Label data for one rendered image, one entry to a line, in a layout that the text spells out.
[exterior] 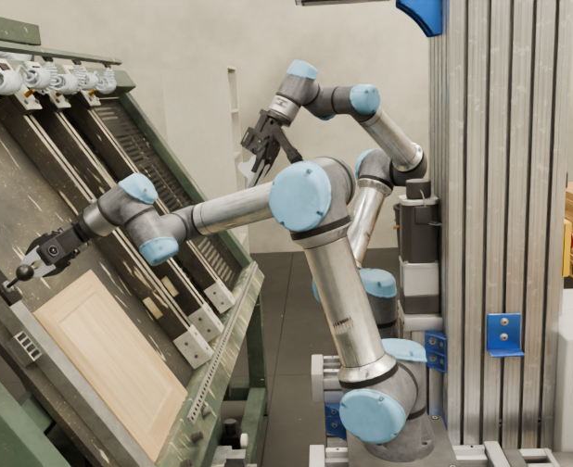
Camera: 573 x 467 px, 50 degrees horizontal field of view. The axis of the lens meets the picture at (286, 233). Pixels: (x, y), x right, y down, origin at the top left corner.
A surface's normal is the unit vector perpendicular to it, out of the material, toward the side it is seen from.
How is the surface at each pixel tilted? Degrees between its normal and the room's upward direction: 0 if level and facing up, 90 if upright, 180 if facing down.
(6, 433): 90
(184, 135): 90
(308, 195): 83
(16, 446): 90
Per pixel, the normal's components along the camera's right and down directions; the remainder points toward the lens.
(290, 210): -0.47, 0.10
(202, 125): -0.05, 0.23
